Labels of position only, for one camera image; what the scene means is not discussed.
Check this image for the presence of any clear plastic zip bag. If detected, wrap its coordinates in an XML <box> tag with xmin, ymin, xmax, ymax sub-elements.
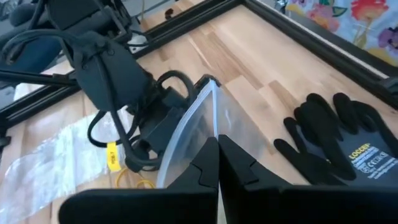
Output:
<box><xmin>156</xmin><ymin>78</ymin><xmax>276</xmax><ymax>189</ymax></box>

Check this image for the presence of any pile of clear plastic bags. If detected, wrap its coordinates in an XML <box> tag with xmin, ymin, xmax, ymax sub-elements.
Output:
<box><xmin>0</xmin><ymin>108</ymin><xmax>134</xmax><ymax>224</ymax></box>

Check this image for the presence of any floral print cloth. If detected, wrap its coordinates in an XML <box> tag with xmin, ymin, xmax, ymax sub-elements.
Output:
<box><xmin>284</xmin><ymin>0</ymin><xmax>398</xmax><ymax>68</ymax></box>

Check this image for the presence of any yellow rubber band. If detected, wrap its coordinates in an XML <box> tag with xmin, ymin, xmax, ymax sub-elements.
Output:
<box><xmin>136</xmin><ymin>179</ymin><xmax>156</xmax><ymax>189</ymax></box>

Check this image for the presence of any yellow cable label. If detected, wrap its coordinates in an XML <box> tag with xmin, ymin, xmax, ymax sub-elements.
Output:
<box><xmin>106</xmin><ymin>142</ymin><xmax>122</xmax><ymax>172</ymax></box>

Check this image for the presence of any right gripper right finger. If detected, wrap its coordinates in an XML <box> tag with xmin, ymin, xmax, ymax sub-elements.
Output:
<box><xmin>218</xmin><ymin>134</ymin><xmax>398</xmax><ymax>224</ymax></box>

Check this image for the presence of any pile of coloured rubber bands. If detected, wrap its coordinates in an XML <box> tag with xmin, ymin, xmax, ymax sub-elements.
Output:
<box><xmin>115</xmin><ymin>167</ymin><xmax>147</xmax><ymax>189</ymax></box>

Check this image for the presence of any black work glove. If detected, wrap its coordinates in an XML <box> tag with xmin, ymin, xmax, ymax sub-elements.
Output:
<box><xmin>332</xmin><ymin>92</ymin><xmax>398</xmax><ymax>150</ymax></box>
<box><xmin>273</xmin><ymin>93</ymin><xmax>398</xmax><ymax>187</ymax></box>

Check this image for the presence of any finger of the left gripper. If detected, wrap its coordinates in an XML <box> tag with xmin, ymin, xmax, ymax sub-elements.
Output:
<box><xmin>194</xmin><ymin>74</ymin><xmax>222</xmax><ymax>94</ymax></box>

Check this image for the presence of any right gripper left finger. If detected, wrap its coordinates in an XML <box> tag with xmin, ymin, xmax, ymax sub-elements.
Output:
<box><xmin>58</xmin><ymin>136</ymin><xmax>220</xmax><ymax>224</ymax></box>

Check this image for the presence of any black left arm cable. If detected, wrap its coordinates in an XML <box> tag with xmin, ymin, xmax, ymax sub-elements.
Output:
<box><xmin>0</xmin><ymin>29</ymin><xmax>198</xmax><ymax>174</ymax></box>

